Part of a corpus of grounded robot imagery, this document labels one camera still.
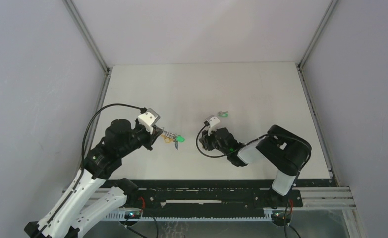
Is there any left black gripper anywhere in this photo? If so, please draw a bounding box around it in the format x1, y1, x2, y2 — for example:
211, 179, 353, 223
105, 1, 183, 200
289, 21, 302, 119
118, 118, 162, 157

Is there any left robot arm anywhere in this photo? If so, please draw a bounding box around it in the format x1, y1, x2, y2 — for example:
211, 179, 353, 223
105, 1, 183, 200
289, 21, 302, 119
24, 116, 162, 238

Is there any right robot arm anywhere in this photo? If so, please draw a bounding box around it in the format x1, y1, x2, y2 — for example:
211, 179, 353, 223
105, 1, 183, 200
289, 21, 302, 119
195, 125, 312, 209

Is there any key with green tag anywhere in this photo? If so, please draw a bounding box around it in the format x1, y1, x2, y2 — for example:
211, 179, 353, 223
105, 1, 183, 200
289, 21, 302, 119
217, 111, 229, 118

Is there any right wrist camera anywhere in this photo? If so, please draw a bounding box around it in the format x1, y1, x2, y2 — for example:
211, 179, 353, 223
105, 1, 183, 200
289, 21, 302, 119
204, 115, 221, 136

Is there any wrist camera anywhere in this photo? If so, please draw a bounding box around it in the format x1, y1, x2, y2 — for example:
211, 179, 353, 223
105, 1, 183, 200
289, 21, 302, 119
204, 115, 221, 136
137, 108, 161, 135

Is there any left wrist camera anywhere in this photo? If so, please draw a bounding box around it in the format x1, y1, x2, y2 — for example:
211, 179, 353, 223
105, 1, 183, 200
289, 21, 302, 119
137, 108, 161, 135

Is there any right camera cable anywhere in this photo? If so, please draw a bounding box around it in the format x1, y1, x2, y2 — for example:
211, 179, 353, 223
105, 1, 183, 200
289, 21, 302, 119
195, 122, 234, 159

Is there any camera cable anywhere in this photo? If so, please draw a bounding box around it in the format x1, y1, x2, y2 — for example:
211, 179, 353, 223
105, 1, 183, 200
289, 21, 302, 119
195, 122, 234, 159
81, 103, 148, 172

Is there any left camera cable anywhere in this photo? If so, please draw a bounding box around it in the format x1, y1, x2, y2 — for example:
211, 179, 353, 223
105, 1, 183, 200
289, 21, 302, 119
81, 103, 148, 172

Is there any green key tag on ring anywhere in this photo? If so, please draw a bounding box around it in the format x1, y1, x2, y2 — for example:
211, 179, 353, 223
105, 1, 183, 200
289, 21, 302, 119
174, 135, 185, 143

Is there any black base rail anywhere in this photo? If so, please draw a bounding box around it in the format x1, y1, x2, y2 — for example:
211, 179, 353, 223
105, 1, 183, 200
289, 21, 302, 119
72, 177, 355, 219

